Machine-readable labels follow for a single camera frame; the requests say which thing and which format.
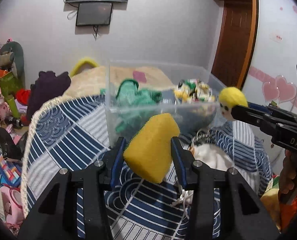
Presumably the green knitted mesh bag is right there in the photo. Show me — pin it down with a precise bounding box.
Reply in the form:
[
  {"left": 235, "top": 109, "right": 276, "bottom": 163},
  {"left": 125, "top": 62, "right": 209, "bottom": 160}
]
[{"left": 99, "top": 78, "right": 163, "bottom": 133}]

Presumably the green cardboard box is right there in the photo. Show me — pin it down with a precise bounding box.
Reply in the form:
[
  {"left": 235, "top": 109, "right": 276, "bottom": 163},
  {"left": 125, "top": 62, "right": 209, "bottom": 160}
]
[{"left": 0, "top": 72, "right": 23, "bottom": 96}]

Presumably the floral patterned cloth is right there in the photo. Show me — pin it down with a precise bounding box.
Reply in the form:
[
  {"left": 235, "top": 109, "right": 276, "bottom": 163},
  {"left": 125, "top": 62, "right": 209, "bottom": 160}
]
[{"left": 174, "top": 79, "right": 216, "bottom": 103}]

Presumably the black white beaded cord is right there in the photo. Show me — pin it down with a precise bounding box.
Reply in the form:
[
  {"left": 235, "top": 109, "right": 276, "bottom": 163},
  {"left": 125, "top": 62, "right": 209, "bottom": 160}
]
[{"left": 192, "top": 127, "right": 214, "bottom": 145}]

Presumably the yellow curved pillow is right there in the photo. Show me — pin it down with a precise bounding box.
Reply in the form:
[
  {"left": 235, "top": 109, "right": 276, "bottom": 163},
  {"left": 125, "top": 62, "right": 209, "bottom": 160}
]
[{"left": 69, "top": 57, "right": 99, "bottom": 77}]

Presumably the yellow sponge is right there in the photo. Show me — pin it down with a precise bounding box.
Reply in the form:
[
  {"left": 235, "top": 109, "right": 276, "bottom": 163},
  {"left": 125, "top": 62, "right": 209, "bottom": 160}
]
[{"left": 123, "top": 113, "right": 180, "bottom": 184}]

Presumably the pink bunny plush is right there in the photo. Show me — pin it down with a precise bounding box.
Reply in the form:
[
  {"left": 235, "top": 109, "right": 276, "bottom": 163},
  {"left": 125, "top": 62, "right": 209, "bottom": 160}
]
[{"left": 0, "top": 88, "right": 11, "bottom": 121}]

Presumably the yellow felt doll head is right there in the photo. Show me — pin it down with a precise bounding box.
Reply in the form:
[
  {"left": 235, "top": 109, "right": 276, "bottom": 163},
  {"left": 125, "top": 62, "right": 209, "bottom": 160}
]
[{"left": 219, "top": 87, "right": 248, "bottom": 121}]

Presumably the green bottle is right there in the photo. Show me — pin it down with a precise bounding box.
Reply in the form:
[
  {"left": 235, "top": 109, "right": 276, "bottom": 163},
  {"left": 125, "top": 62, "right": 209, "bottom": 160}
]
[{"left": 5, "top": 95, "right": 20, "bottom": 118}]

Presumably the brown wooden door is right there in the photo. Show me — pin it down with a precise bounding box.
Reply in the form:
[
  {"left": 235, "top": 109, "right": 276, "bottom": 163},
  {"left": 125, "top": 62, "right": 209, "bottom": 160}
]
[{"left": 212, "top": 2, "right": 252, "bottom": 88}]

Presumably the beige fleece blanket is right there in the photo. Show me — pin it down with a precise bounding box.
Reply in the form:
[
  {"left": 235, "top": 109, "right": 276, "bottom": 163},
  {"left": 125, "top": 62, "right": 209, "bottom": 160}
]
[{"left": 63, "top": 66, "right": 174, "bottom": 98}]

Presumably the right hand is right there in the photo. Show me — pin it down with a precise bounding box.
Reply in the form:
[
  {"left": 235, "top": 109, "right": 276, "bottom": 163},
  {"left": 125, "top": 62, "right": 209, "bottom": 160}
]
[{"left": 279, "top": 150, "right": 297, "bottom": 205}]

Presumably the small black wall monitor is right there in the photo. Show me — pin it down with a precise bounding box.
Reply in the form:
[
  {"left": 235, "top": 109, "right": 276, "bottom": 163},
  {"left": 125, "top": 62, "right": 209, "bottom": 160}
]
[{"left": 76, "top": 2, "right": 113, "bottom": 27}]

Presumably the white wardrobe sliding door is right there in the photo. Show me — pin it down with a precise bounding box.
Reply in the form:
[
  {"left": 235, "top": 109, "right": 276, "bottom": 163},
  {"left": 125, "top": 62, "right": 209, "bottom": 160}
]
[{"left": 242, "top": 0, "right": 297, "bottom": 114}]

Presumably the red plush item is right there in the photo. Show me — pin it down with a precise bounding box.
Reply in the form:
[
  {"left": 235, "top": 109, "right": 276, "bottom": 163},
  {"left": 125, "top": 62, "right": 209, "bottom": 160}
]
[{"left": 15, "top": 88, "right": 31, "bottom": 106}]

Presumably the dark purple garment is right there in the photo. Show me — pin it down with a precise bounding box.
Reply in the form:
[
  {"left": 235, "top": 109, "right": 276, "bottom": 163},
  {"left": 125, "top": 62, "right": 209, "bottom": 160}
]
[{"left": 26, "top": 71, "right": 71, "bottom": 121}]

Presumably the grey green dinosaur plush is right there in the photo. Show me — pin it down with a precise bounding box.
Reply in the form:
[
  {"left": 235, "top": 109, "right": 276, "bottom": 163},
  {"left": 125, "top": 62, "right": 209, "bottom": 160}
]
[{"left": 0, "top": 41, "right": 24, "bottom": 79}]

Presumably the clear plastic storage bin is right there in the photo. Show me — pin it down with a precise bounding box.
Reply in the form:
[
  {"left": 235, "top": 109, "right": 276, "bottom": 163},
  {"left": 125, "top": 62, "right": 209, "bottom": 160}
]
[{"left": 106, "top": 61, "right": 226, "bottom": 146}]

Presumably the blue white patterned tablecloth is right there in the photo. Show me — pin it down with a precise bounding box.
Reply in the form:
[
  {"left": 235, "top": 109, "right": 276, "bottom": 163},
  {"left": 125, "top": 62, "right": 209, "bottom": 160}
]
[{"left": 21, "top": 95, "right": 272, "bottom": 239}]

